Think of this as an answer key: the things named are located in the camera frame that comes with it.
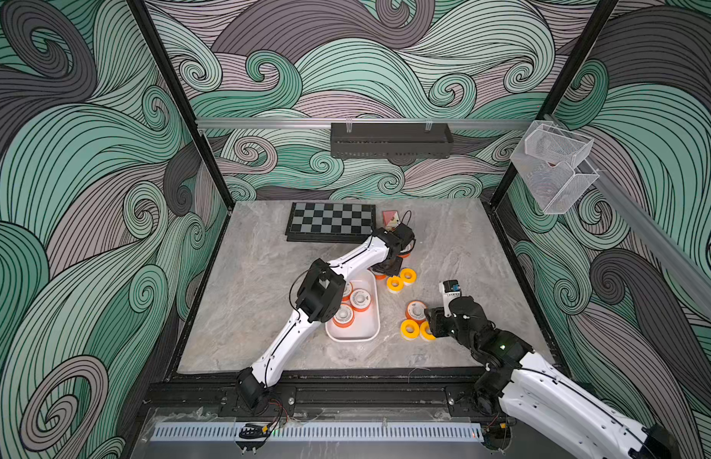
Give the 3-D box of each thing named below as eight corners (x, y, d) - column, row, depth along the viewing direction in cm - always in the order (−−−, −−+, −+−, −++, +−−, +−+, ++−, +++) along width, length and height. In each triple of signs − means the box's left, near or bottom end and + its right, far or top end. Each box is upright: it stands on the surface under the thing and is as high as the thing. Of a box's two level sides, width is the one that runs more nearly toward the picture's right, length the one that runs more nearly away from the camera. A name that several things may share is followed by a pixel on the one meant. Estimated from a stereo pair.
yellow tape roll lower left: (400, 339, 86) (401, 337, 84) (398, 322, 89) (399, 319, 88) (419, 339, 86) (420, 337, 84) (416, 322, 89) (417, 319, 88)
